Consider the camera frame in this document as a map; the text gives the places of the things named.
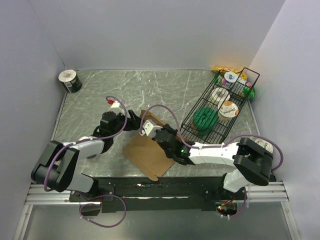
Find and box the blue white yogurt cup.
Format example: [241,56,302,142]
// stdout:
[222,71,239,89]

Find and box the black wire basket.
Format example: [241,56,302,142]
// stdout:
[180,67,260,144]

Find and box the white yogurt cup on table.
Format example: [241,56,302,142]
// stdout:
[254,138,274,154]

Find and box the aluminium frame rail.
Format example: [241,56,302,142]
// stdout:
[24,182,290,206]

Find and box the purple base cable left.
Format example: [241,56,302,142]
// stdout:
[79,194,127,228]

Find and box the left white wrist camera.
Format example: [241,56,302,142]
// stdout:
[107,99,123,112]

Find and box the green black chips can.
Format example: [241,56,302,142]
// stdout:
[58,69,82,93]

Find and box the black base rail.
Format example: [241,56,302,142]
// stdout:
[70,176,245,213]

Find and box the green snack bag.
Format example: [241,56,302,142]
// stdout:
[243,86,255,99]

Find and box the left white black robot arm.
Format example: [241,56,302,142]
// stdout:
[31,110,141,201]

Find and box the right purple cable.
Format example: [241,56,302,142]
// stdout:
[139,104,285,218]

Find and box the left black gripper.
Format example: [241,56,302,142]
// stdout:
[110,109,144,137]

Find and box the Chobani yogurt cup in basket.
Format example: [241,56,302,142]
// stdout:
[218,100,239,121]

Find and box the brown cardboard box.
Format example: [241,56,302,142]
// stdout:
[121,109,181,182]

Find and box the yellow snack bag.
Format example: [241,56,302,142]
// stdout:
[210,66,248,79]

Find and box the tin can brown label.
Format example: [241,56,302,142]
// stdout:
[86,154,97,159]

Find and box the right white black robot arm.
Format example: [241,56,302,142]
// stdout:
[146,123,273,200]

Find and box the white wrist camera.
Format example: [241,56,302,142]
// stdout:
[107,99,123,112]
[139,119,163,138]

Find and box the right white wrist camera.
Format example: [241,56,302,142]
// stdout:
[139,119,163,138]

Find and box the red white package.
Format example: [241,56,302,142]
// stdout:
[244,81,253,90]

